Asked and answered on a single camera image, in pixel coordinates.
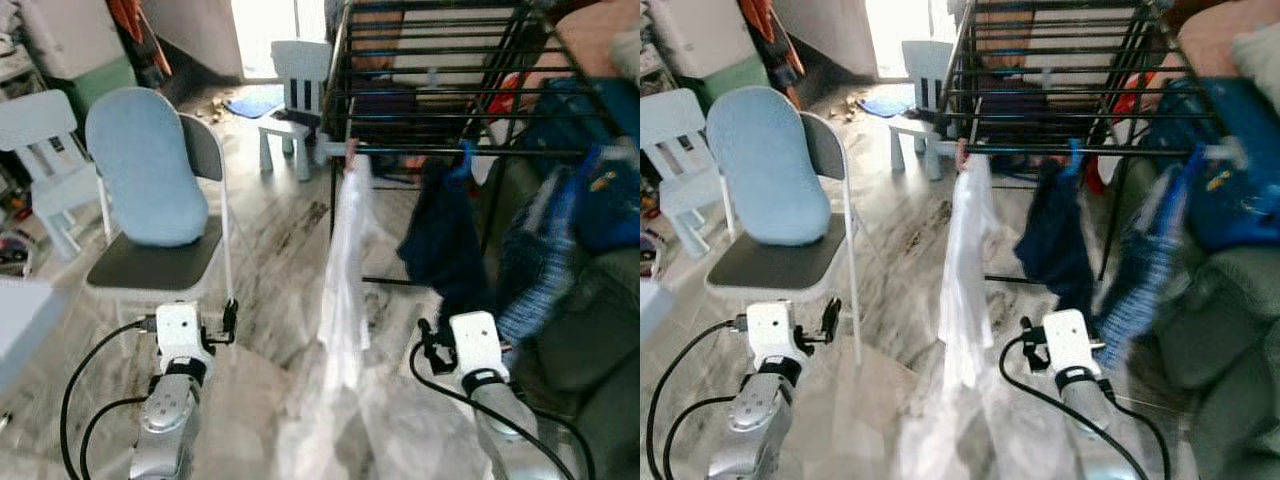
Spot green box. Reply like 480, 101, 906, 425
65, 55, 139, 116
690, 55, 771, 106

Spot long black left arm cable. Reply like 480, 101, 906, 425
58, 318, 161, 480
647, 318, 751, 480

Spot black metal drying rack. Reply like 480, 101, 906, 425
935, 0, 1246, 286
320, 0, 626, 291

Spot white shirt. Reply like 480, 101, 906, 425
935, 155, 1001, 391
315, 155, 386, 391

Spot blue plaid shorts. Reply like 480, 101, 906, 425
1095, 165, 1191, 341
495, 170, 581, 346

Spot white folding chair grey seat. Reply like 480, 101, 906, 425
82, 110, 241, 361
705, 110, 866, 366

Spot pink blanket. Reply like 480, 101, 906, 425
1178, 0, 1280, 76
555, 0, 641, 79

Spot blue storage box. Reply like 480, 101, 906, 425
1145, 78, 1280, 251
520, 78, 641, 251

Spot orange umbrella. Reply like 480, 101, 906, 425
108, 0, 173, 89
738, 0, 806, 91

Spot navy garment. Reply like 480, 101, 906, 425
398, 155, 491, 321
1012, 160, 1096, 316

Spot light blue cushion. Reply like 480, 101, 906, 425
705, 87, 833, 248
85, 87, 211, 248

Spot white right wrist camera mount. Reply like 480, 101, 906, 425
447, 310, 503, 379
1040, 308, 1099, 376

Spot beige pillow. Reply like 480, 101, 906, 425
1232, 25, 1280, 91
610, 30, 641, 86

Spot white plastic cabinet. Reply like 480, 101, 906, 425
15, 0, 126, 81
645, 0, 751, 79

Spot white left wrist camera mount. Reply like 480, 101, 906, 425
155, 303, 213, 376
745, 300, 809, 373

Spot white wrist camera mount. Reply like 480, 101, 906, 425
155, 303, 213, 376
745, 300, 809, 373
447, 310, 503, 379
1040, 308, 1099, 376

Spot green leather sofa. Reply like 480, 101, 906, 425
520, 245, 641, 480
1150, 245, 1280, 480

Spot short black left arm cable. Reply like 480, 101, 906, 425
78, 395, 151, 480
663, 395, 736, 480

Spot blue floor mat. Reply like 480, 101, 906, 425
225, 85, 286, 119
858, 88, 916, 119

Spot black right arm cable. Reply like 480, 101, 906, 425
998, 335, 1171, 480
408, 340, 601, 480

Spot pale blue kid chair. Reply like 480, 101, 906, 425
0, 90, 106, 261
640, 88, 726, 259
258, 40, 336, 183
888, 40, 959, 181

